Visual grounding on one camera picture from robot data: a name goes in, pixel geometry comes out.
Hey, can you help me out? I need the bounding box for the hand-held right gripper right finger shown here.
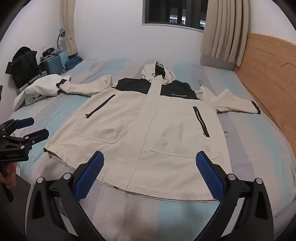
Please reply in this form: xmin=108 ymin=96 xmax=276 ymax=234
xmin=195 ymin=151 xmax=271 ymax=241

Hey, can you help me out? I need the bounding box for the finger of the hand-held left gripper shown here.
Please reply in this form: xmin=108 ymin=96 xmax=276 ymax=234
xmin=7 ymin=128 xmax=49 ymax=145
xmin=0 ymin=118 xmax=35 ymax=134

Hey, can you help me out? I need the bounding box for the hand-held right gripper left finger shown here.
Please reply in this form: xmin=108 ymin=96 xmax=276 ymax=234
xmin=25 ymin=151 xmax=105 ymax=241

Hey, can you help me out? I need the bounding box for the beige and black hooded jacket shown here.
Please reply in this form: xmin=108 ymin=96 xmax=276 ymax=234
xmin=44 ymin=61 xmax=262 ymax=200

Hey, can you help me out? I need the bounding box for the grey clothes pile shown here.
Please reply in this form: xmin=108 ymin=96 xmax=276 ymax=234
xmin=39 ymin=46 xmax=62 ymax=63

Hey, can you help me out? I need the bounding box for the pile of blue clothes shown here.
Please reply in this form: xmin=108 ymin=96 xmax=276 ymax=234
xmin=65 ymin=57 xmax=83 ymax=70

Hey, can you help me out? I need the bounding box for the person's left hand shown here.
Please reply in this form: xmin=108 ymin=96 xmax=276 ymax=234
xmin=0 ymin=163 xmax=18 ymax=189

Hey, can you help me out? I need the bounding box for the silver suitcase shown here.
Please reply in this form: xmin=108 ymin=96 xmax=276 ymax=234
xmin=16 ymin=74 xmax=47 ymax=94

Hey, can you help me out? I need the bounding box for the white folded garment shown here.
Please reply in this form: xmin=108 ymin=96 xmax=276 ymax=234
xmin=13 ymin=75 xmax=72 ymax=112

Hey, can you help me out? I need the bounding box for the striped bed sheet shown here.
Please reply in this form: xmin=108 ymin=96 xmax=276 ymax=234
xmin=5 ymin=57 xmax=296 ymax=241

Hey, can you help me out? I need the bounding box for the black backpack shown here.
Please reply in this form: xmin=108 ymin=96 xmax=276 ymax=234
xmin=6 ymin=46 xmax=43 ymax=88

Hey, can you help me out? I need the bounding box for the teal suitcase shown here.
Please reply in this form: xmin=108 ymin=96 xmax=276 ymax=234
xmin=44 ymin=53 xmax=68 ymax=75

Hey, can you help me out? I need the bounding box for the light blue cloth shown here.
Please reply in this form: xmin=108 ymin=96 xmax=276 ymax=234
xmin=59 ymin=51 xmax=69 ymax=68

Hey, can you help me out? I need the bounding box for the blue desk lamp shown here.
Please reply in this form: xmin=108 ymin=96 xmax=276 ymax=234
xmin=56 ymin=28 xmax=66 ymax=50

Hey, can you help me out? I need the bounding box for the beige tied curtain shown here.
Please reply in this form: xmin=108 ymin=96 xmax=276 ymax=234
xmin=59 ymin=0 xmax=78 ymax=56

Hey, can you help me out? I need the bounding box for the wooden headboard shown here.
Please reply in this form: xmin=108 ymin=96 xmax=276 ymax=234
xmin=233 ymin=32 xmax=296 ymax=160

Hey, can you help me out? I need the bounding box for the dark framed window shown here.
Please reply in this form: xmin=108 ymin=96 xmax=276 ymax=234
xmin=142 ymin=0 xmax=208 ymax=32

